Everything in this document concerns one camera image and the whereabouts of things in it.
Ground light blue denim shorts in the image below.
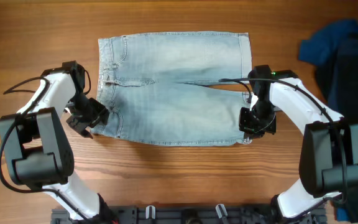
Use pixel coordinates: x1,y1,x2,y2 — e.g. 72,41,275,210
91,32,252,146

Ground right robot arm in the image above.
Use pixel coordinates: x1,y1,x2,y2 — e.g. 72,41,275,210
239,65,358,221

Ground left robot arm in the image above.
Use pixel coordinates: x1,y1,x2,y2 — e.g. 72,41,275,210
0,61,119,223

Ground blue shirt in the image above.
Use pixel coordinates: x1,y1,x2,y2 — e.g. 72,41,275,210
298,19,358,221

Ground right white rail clip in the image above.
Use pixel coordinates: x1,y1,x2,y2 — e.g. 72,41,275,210
215,203,228,219

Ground white rail clip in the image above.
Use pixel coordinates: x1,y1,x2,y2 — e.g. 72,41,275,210
215,203,228,219
145,205,156,220

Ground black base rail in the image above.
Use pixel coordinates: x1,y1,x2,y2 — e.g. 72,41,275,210
50,203,328,224

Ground left white rail clip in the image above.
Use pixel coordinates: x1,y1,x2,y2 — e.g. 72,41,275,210
145,205,156,220

